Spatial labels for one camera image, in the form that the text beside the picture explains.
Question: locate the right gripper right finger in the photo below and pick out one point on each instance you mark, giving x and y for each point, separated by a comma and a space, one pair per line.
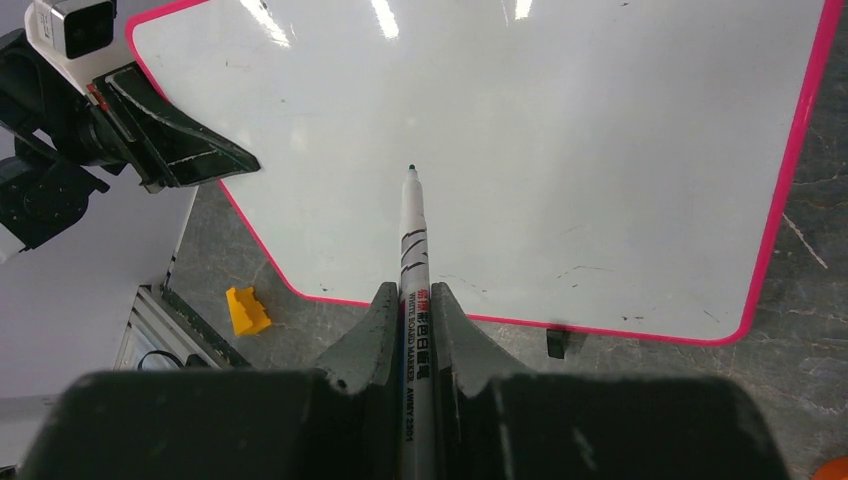
466, 357

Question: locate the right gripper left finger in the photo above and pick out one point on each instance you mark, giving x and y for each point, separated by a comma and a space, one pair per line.
366, 356

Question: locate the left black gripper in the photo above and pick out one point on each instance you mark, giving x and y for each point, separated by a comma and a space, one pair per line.
129, 123

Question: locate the green whiteboard marker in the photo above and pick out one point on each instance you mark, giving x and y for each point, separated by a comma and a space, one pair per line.
417, 443

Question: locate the pink framed whiteboard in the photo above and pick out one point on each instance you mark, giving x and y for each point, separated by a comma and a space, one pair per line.
616, 167

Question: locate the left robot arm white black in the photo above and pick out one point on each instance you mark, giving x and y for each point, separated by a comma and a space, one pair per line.
47, 183

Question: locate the yellow plastic wedge block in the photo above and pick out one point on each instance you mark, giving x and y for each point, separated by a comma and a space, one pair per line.
248, 315

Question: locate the orange semicircle toy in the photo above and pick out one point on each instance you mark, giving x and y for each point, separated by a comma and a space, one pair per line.
833, 469

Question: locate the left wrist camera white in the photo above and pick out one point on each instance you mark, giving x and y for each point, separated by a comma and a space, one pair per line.
79, 39

